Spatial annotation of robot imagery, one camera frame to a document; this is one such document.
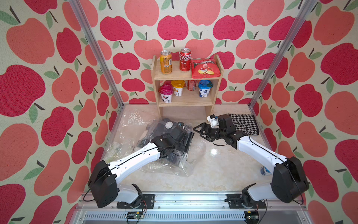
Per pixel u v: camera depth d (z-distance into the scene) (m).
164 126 0.93
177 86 0.91
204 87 0.91
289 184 0.42
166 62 0.72
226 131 0.65
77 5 0.69
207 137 0.75
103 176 0.41
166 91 0.86
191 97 0.98
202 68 0.75
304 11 0.71
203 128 0.73
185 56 0.72
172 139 0.59
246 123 1.04
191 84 0.98
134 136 0.96
